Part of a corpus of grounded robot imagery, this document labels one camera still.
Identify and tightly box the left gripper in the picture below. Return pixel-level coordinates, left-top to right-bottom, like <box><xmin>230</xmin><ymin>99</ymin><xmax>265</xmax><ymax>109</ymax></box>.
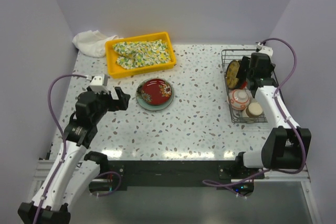
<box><xmin>92</xmin><ymin>86</ymin><xmax>130</xmax><ymax>124</ymax></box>

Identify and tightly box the large celadon green plate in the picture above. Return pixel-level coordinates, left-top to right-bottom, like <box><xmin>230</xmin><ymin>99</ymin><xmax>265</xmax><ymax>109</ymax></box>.
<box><xmin>135</xmin><ymin>78</ymin><xmax>175</xmax><ymax>111</ymax></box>

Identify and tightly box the dark red lacquer plate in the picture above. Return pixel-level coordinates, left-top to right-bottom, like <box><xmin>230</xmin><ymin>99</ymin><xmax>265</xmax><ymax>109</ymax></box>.
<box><xmin>137</xmin><ymin>78</ymin><xmax>173</xmax><ymax>106</ymax></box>

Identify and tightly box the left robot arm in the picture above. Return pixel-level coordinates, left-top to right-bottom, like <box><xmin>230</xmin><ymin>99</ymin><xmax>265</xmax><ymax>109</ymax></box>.
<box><xmin>18</xmin><ymin>87</ymin><xmax>131</xmax><ymax>223</ymax></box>

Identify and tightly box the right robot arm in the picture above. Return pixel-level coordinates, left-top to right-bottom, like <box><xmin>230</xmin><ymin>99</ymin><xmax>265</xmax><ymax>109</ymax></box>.
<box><xmin>234</xmin><ymin>52</ymin><xmax>311</xmax><ymax>178</ymax></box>

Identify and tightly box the yellow patterned plate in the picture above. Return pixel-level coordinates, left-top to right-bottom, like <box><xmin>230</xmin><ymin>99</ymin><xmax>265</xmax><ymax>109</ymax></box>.
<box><xmin>226</xmin><ymin>60</ymin><xmax>240</xmax><ymax>89</ymax></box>

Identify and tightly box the white red patterned bowl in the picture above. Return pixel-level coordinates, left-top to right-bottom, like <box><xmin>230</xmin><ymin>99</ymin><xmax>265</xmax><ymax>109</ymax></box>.
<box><xmin>228</xmin><ymin>89</ymin><xmax>250</xmax><ymax>111</ymax></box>

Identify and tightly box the yellow plastic tray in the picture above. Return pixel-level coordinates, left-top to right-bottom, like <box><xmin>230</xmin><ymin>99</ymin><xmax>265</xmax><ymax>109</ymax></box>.
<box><xmin>105</xmin><ymin>32</ymin><xmax>176</xmax><ymax>78</ymax></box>

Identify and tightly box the lemon print cloth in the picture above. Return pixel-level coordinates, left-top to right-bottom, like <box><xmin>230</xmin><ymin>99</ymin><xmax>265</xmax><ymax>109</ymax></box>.
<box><xmin>112</xmin><ymin>39</ymin><xmax>171</xmax><ymax>70</ymax></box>

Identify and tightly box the beige cup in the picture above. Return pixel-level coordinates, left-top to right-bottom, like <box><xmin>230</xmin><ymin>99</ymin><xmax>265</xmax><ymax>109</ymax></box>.
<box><xmin>242</xmin><ymin>102</ymin><xmax>263</xmax><ymax>119</ymax></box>

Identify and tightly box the white cloth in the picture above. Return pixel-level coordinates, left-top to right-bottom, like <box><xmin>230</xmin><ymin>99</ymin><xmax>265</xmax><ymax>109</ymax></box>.
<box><xmin>72</xmin><ymin>30</ymin><xmax>121</xmax><ymax>58</ymax></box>

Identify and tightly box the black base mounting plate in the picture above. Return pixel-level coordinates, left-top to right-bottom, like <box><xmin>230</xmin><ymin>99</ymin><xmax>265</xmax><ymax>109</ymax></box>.
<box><xmin>109</xmin><ymin>161</ymin><xmax>259</xmax><ymax>190</ymax></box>

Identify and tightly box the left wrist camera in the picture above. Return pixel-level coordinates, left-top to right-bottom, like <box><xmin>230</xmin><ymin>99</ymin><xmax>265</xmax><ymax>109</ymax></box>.
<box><xmin>85</xmin><ymin>74</ymin><xmax>109</xmax><ymax>94</ymax></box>

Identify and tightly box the black wire dish rack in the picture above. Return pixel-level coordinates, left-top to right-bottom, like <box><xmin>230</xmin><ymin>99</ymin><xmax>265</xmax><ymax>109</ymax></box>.
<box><xmin>221</xmin><ymin>49</ymin><xmax>267</xmax><ymax>124</ymax></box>

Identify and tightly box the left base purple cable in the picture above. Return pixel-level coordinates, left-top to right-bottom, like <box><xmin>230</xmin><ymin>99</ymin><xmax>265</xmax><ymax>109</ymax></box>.
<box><xmin>90</xmin><ymin>173</ymin><xmax>123</xmax><ymax>197</ymax></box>

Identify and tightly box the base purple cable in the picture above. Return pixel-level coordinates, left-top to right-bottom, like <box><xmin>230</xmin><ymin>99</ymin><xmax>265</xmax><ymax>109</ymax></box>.
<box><xmin>90</xmin><ymin>173</ymin><xmax>123</xmax><ymax>197</ymax></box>
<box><xmin>202</xmin><ymin>173</ymin><xmax>263</xmax><ymax>198</ymax></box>

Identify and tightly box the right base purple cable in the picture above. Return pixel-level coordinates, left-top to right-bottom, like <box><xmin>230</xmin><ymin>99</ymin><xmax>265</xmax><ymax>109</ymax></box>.
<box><xmin>202</xmin><ymin>173</ymin><xmax>263</xmax><ymax>198</ymax></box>

